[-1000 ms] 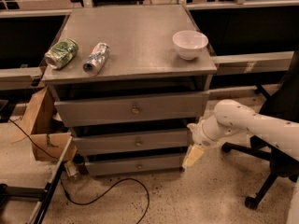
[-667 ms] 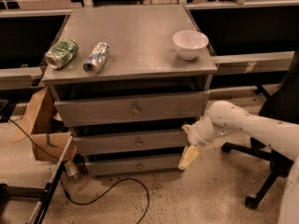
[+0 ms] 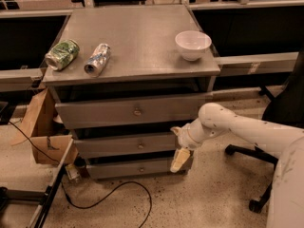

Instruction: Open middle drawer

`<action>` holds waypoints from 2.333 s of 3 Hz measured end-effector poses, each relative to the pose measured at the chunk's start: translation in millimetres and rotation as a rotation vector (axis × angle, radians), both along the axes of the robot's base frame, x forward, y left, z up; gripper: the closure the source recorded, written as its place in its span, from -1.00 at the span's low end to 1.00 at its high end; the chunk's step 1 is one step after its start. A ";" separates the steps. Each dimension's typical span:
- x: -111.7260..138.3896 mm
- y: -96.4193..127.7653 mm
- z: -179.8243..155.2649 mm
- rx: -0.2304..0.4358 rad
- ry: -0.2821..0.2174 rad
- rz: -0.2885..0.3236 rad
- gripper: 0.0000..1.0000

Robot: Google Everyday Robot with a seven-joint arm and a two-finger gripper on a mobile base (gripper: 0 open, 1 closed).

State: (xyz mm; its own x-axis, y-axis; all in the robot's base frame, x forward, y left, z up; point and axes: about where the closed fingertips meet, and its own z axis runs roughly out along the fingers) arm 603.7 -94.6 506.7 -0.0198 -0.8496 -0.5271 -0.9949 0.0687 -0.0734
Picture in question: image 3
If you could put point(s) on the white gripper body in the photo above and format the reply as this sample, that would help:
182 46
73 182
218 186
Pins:
183 140

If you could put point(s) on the grey drawer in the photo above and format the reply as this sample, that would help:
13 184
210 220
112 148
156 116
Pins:
129 168
126 145
141 110

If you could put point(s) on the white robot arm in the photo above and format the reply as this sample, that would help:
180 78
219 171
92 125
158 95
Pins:
286 208

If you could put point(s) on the grey wooden drawer cabinet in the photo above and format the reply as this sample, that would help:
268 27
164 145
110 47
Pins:
144 62

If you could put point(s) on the grey bottom drawer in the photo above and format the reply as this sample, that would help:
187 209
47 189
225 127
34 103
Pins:
129 168

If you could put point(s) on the grey top drawer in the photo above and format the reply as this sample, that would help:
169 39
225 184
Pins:
141 110

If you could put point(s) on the white ceramic bowl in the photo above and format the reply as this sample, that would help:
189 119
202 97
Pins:
192 44

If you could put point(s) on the black office chair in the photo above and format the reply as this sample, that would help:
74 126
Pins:
286 108

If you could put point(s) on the small bottle on floor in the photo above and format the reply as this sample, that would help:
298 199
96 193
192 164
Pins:
72 173

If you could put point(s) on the brown cardboard box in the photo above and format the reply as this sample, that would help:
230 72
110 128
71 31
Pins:
48 142

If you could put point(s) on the green crushed soda can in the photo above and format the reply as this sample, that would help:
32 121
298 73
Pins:
62 54

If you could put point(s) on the grey metal frame rail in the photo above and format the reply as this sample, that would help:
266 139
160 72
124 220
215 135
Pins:
42 199

